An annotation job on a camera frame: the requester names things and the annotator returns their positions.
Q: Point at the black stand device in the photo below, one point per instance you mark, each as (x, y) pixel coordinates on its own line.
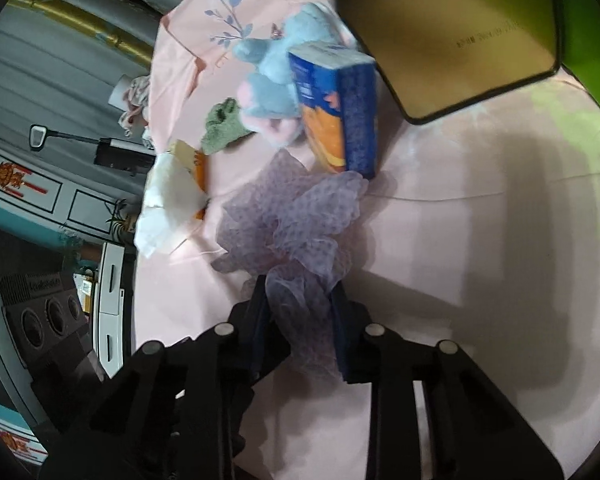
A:
(120, 157)

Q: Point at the gold patterned curtain trim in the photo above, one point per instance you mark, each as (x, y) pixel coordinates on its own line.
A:
(80, 20)

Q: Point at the blue orange carton box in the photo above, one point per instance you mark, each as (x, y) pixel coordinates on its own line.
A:
(355, 120)

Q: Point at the white drawer cabinet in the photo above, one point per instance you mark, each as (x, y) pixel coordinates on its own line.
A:
(112, 285)

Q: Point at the purple mesh bath pouf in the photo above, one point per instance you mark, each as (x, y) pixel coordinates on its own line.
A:
(290, 220)

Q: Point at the grey curtain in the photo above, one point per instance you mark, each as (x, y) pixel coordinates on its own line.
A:
(55, 70)

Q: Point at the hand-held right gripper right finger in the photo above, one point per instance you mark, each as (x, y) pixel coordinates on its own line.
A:
(341, 340)

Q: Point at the potted plant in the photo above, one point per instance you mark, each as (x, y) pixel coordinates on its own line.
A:
(120, 225)

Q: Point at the black television screen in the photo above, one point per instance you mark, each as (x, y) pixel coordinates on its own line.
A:
(20, 250)

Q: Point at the pile of clothes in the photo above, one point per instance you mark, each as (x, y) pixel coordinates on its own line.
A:
(135, 95)

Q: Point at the blue elephant plush toy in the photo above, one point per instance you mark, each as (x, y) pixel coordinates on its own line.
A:
(275, 85)

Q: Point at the green cardboard box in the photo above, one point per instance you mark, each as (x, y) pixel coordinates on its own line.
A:
(590, 35)

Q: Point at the pink printed bedsheet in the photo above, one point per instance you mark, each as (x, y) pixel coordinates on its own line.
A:
(480, 240)

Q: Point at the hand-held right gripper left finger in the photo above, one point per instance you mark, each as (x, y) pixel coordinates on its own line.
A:
(257, 330)

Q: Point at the green fluffy sock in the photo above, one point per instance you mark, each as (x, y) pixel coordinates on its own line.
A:
(220, 130)

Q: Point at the yellow white tissue pack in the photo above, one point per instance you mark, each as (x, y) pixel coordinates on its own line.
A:
(165, 205)

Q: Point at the red knot ornament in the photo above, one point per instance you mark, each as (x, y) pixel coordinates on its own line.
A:
(5, 176)

